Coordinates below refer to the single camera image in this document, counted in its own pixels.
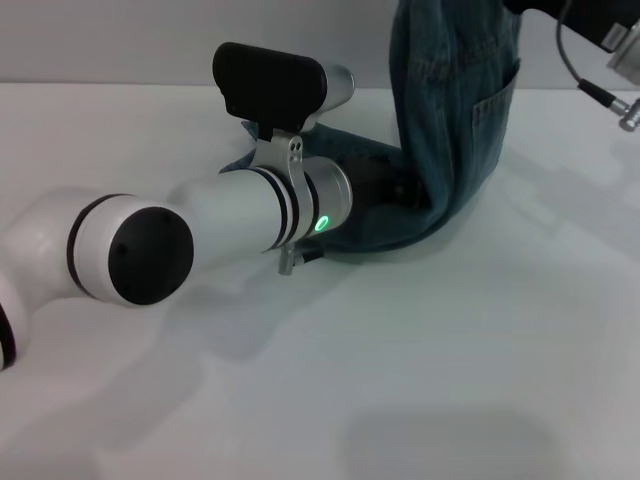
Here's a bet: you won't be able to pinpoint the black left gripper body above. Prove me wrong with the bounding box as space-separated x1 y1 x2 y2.
347 158 432 214

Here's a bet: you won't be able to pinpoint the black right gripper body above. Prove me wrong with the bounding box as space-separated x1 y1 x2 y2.
502 0 640 54

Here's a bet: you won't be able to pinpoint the blue denim shorts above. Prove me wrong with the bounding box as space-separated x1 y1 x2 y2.
218 0 522 262

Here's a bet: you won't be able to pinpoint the right arm cable with connector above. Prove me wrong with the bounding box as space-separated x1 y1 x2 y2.
557 0 640 132

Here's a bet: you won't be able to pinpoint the arm cable with connector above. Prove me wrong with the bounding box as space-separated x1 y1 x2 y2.
557 0 640 132
278 241 321 275

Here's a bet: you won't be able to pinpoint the left arm cable with connector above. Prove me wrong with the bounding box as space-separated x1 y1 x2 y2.
278 241 321 275

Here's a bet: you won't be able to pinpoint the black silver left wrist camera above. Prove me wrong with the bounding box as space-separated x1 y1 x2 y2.
212 42 356 171

